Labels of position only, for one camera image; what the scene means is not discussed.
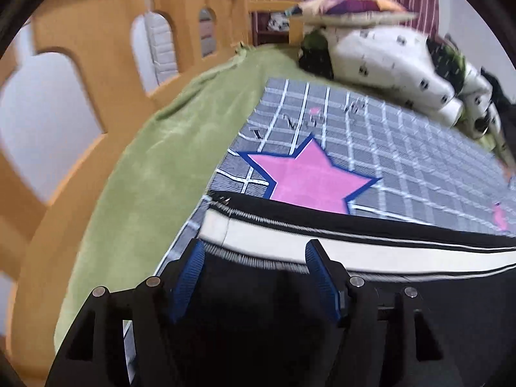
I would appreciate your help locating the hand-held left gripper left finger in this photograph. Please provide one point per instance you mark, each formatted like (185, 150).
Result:
(189, 274)

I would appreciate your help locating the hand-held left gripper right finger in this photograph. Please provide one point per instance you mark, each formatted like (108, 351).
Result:
(320, 274)

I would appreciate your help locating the black pants with white stripe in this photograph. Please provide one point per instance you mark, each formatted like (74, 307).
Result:
(258, 314)

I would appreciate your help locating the green bed sheet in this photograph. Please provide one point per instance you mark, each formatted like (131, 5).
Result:
(161, 149)

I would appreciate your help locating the grey checked star printed blanket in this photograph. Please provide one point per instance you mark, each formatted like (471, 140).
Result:
(403, 149)

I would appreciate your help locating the white flowered quilt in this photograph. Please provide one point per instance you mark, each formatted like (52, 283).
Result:
(383, 56)

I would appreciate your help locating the white ribbed panel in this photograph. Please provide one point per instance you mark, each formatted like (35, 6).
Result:
(163, 48)

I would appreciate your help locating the dark wooden shelf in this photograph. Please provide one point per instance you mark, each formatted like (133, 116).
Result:
(262, 28)

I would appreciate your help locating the purple and orange pillow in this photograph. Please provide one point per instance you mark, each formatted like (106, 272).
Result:
(354, 8)

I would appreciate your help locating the wooden bed frame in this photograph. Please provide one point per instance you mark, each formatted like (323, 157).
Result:
(100, 28)

